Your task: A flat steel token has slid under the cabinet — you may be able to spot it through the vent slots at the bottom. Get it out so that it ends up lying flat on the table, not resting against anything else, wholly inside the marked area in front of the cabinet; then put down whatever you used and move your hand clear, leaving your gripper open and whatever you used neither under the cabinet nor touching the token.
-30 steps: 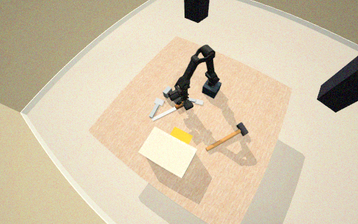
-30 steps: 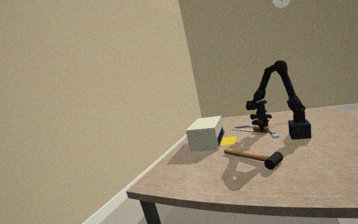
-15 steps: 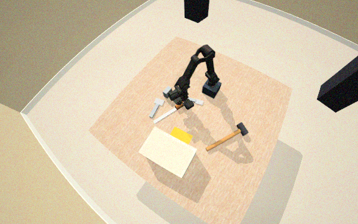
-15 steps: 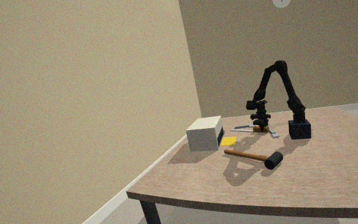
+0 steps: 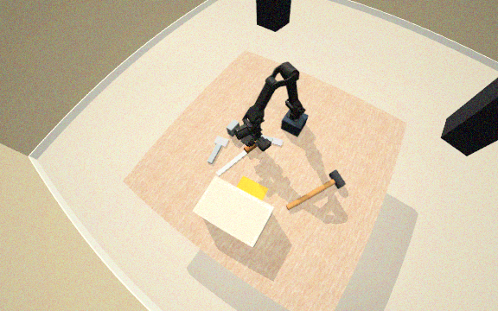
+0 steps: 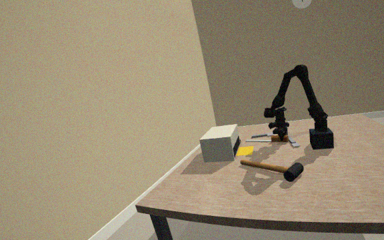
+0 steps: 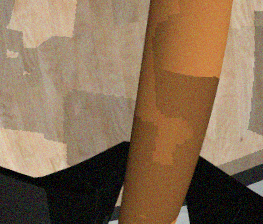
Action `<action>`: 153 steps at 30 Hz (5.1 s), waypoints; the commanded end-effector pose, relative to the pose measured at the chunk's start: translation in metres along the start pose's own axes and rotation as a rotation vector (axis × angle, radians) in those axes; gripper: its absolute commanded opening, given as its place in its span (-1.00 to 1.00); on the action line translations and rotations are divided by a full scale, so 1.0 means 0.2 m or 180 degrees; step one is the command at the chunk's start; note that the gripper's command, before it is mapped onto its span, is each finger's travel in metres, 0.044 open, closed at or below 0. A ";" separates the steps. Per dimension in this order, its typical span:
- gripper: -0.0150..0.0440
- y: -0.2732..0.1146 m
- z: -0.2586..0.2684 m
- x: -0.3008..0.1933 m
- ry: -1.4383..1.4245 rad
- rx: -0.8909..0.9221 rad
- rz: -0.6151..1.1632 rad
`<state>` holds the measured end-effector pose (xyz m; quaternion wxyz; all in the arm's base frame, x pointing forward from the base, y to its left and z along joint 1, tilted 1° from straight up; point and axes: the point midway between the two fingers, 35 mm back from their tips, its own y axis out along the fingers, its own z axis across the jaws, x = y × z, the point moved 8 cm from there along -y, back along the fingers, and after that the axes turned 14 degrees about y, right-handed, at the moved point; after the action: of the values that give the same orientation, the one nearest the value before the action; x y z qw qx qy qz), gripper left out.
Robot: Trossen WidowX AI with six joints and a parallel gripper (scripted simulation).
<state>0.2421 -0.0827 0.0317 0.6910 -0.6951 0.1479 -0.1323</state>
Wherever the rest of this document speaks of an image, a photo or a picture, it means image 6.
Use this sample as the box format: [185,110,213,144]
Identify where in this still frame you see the mallet with wooden handle and black head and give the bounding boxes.
[240,159,304,182]

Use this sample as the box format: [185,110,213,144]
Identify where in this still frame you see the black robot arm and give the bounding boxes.
[264,65,328,132]

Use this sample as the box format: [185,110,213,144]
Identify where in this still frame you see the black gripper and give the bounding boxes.
[273,117,289,141]

